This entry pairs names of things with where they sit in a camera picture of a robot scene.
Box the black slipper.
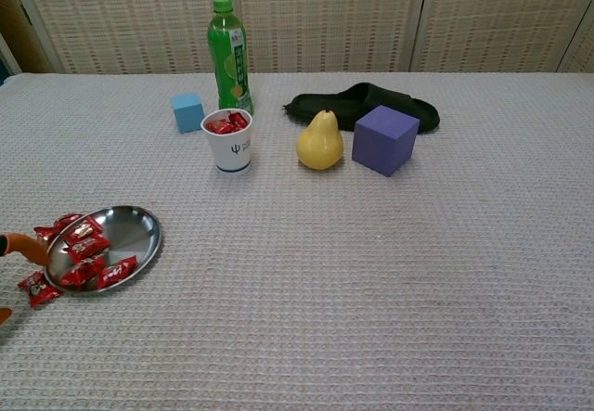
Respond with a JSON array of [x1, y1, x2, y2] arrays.
[[281, 82, 441, 136]]

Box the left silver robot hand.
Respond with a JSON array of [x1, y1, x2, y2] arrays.
[[0, 233, 50, 327]]

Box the brown wooden board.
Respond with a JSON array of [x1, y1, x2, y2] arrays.
[[0, 0, 52, 76]]

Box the white paper cup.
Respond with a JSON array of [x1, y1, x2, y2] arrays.
[[200, 108, 253, 176]]

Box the round metal plate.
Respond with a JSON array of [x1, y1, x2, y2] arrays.
[[45, 204, 162, 297]]

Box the purple foam cube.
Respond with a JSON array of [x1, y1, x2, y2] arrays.
[[351, 104, 421, 178]]

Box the woven fringed tablecloth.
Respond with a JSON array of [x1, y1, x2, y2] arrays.
[[0, 71, 594, 411]]

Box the woven folding screen panel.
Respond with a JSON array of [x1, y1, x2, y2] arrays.
[[410, 0, 594, 74], [13, 0, 231, 76], [556, 0, 594, 74], [225, 0, 431, 74]]

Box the light blue foam cube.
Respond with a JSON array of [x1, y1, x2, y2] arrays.
[[170, 92, 206, 135]]

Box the green drink bottle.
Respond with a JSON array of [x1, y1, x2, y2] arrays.
[[206, 0, 255, 116]]

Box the yellow pear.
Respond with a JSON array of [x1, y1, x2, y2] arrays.
[[296, 108, 345, 172]]

